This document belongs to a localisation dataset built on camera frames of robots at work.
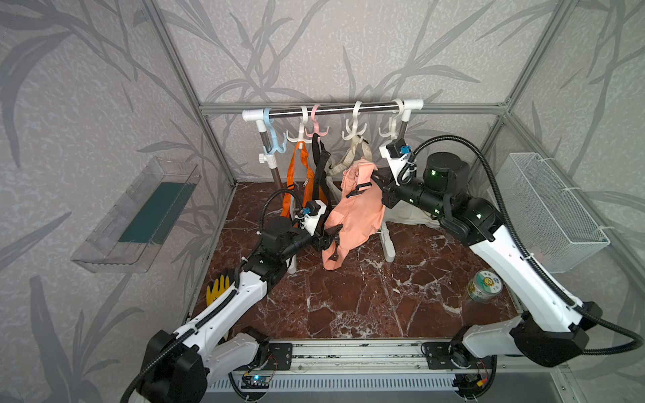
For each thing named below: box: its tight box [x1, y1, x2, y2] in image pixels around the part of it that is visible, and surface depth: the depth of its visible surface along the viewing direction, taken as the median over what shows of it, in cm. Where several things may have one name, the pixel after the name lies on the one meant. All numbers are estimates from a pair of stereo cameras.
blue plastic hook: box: [262, 108, 288, 155], surface depth 70 cm
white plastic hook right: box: [377, 98, 404, 140], surface depth 72 cm
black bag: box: [312, 132, 331, 210], surface depth 76 cm
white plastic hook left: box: [286, 104, 313, 144], surface depth 70 cm
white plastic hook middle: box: [341, 100, 368, 141], surface depth 73 cm
